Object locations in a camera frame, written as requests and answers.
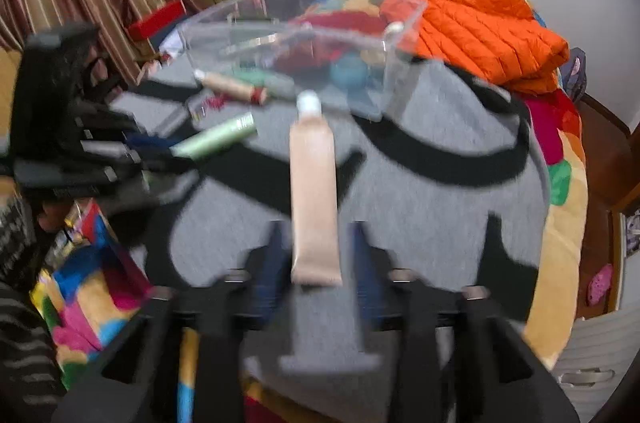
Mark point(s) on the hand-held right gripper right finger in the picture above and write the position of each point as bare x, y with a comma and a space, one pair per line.
365, 273

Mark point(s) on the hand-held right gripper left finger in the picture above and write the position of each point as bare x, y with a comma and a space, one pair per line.
270, 273

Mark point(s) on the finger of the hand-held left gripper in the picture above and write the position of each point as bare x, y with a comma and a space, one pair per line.
160, 165
147, 143

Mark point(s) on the light green cosmetic tube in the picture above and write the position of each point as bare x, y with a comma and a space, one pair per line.
215, 137

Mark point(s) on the beige cosmetic tube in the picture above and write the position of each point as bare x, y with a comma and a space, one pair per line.
314, 203

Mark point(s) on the clear plastic storage box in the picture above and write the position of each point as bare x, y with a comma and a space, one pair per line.
300, 33

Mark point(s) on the blue tape roll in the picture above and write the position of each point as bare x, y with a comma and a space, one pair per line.
348, 73

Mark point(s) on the person's left forearm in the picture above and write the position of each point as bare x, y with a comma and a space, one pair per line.
25, 343

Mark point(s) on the person's left hand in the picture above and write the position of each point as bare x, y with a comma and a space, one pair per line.
52, 215

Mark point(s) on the small clear packet red contents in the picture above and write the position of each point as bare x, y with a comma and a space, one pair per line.
207, 107

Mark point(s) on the grey black patterned blanket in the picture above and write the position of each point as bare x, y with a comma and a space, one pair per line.
440, 243

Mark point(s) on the beige cosmetic stick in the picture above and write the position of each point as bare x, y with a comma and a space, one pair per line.
227, 85

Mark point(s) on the red rectangular box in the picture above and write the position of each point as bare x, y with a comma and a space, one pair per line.
155, 20

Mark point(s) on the colourful patchwork quilt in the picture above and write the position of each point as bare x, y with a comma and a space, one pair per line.
565, 223

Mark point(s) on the white cabinet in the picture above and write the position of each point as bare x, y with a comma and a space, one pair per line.
585, 343

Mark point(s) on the pink clog shoe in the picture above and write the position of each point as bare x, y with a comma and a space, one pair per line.
600, 285

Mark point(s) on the orange down jacket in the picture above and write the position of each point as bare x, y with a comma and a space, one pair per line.
480, 33

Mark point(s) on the grey backpack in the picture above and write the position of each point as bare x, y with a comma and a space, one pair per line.
574, 75

